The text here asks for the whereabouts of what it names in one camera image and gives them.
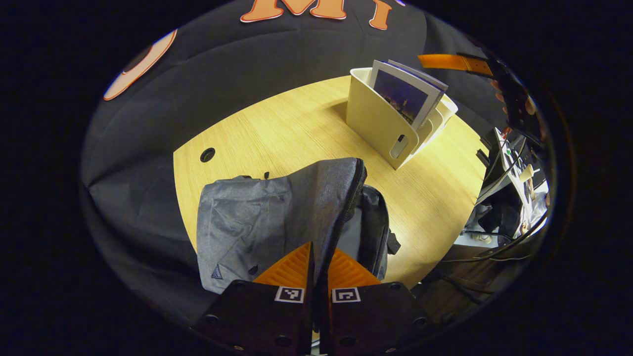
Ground grey fabric schoolbag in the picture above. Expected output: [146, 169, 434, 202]
[196, 157, 402, 296]

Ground grey picture cover book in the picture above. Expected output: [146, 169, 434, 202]
[387, 59, 450, 95]

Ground cluttered white side table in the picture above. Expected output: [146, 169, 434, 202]
[475, 126, 547, 244]

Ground black cable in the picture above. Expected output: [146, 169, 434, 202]
[440, 210, 549, 264]

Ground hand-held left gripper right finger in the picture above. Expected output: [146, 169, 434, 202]
[316, 247, 431, 356]

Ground blue picture cover book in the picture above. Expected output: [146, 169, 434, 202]
[369, 60, 444, 131]

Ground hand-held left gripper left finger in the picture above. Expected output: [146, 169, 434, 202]
[193, 241, 316, 356]

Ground cream plastic bookshelf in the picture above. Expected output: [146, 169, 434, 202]
[345, 67, 458, 171]

